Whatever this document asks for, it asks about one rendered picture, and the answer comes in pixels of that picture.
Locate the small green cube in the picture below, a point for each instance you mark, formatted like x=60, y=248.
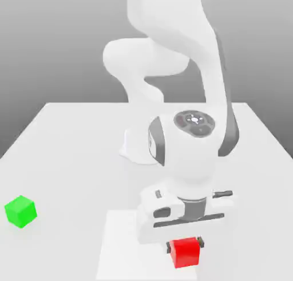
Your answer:
x=20, y=212

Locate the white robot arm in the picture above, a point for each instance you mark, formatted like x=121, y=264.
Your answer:
x=206, y=84

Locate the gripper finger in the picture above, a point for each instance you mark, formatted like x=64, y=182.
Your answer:
x=168, y=247
x=201, y=241

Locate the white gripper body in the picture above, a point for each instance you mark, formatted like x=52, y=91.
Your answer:
x=183, y=229

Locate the small red cube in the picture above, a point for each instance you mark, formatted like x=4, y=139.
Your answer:
x=185, y=253

